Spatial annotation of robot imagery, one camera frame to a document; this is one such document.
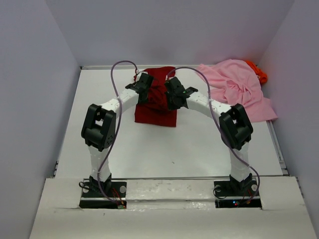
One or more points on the orange cloth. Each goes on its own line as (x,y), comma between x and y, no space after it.
(261,75)

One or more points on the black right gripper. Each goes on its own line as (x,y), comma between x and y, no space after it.
(171,106)

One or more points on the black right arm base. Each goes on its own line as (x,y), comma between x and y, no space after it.
(226,197)

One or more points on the pink t shirt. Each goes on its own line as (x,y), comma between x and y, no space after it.
(235,82)

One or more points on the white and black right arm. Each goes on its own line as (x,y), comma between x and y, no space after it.
(233,124)

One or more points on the white cardboard front cover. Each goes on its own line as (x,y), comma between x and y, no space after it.
(173,209)

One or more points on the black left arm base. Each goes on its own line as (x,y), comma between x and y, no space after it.
(92,198)

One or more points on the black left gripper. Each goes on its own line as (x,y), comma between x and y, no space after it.
(143,102)

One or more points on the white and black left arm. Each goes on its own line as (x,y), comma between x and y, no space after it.
(101,127)

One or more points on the white back table rail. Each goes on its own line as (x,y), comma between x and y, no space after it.
(129,66)

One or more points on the dark red t shirt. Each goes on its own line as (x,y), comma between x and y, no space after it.
(155,111)

